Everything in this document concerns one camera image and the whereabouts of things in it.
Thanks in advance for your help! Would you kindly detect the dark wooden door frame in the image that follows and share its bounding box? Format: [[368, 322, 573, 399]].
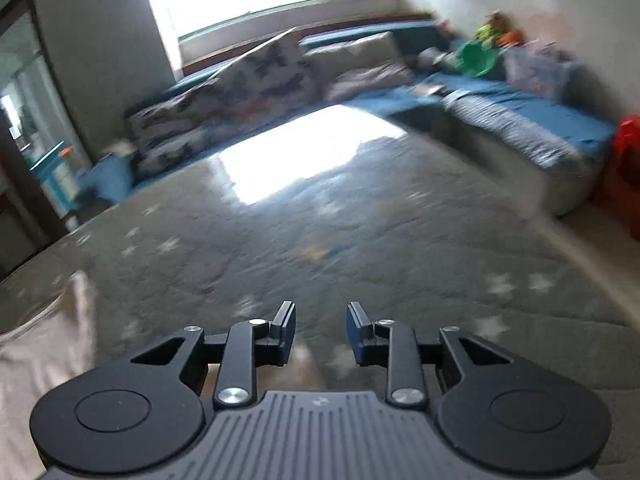
[[0, 0, 96, 281]]

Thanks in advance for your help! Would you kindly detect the teal cabinet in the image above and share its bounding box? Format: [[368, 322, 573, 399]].
[[29, 147, 85, 207]]

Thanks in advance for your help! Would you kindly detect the plush bear toy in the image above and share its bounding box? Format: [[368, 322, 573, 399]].
[[474, 11, 526, 47]]

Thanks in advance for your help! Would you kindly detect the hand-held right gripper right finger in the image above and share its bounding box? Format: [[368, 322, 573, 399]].
[[346, 301, 511, 407]]

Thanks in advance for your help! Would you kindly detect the long butterfly print cushion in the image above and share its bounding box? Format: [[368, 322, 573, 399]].
[[125, 77, 311, 178]]

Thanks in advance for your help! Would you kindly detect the grey plush toy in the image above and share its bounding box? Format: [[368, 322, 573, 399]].
[[415, 47, 452, 72]]

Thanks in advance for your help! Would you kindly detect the blue cloth bundle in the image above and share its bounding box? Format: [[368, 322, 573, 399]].
[[86, 154, 135, 202]]

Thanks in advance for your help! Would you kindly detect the grey star quilted table cover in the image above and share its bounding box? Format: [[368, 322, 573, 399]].
[[0, 102, 638, 480]]

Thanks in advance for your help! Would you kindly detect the clear plastic storage box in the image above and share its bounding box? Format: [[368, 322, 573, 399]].
[[502, 45, 575, 102]]

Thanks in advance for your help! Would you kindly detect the beige cushion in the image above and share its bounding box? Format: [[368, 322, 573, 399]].
[[300, 32, 403, 88]]

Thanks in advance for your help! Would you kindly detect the cream cloth garment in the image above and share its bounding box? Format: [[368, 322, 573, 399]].
[[0, 270, 98, 463]]

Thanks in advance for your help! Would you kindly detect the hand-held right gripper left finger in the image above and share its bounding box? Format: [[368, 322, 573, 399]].
[[131, 301, 297, 409]]

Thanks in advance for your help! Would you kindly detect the red plastic stool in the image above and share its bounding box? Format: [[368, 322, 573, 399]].
[[592, 115, 640, 241]]

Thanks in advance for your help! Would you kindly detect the green plastic basin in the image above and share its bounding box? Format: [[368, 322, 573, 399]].
[[459, 40, 502, 79]]

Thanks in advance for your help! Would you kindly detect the square butterfly print cushion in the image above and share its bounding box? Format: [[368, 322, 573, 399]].
[[197, 27, 321, 126]]

